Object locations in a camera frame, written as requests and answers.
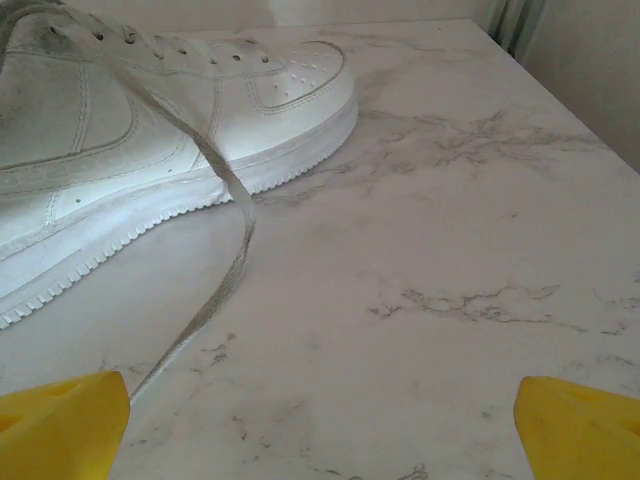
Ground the white leather sneaker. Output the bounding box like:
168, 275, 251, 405
0, 0, 359, 330

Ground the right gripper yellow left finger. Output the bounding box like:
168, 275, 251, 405
0, 370, 132, 480

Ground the white shoelace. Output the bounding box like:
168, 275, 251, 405
74, 0, 258, 407

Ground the aluminium frame post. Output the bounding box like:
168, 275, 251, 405
487, 0, 531, 57

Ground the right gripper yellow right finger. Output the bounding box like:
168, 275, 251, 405
514, 375, 640, 480

